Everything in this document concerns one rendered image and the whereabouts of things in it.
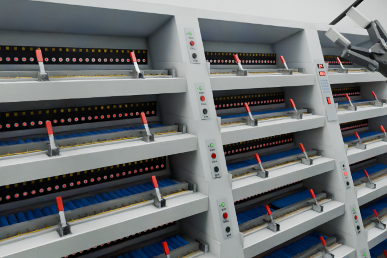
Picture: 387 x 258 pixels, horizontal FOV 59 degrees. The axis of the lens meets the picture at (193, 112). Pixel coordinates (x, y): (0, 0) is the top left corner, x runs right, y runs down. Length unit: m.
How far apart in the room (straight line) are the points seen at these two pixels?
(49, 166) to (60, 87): 0.20
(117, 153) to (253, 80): 0.60
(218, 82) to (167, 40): 0.23
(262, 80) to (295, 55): 0.37
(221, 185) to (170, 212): 0.20
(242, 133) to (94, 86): 0.54
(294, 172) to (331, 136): 0.31
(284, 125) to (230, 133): 0.29
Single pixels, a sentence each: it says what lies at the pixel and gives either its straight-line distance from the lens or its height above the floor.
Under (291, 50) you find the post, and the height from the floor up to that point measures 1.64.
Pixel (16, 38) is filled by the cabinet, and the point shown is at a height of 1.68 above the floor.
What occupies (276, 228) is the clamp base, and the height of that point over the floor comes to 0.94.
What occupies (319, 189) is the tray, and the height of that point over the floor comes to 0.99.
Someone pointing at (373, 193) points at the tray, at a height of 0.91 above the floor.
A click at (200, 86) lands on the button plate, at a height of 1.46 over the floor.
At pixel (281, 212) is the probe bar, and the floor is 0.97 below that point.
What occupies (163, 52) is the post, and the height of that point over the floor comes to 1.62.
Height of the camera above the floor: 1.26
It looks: 7 degrees up
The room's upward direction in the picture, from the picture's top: 11 degrees counter-clockwise
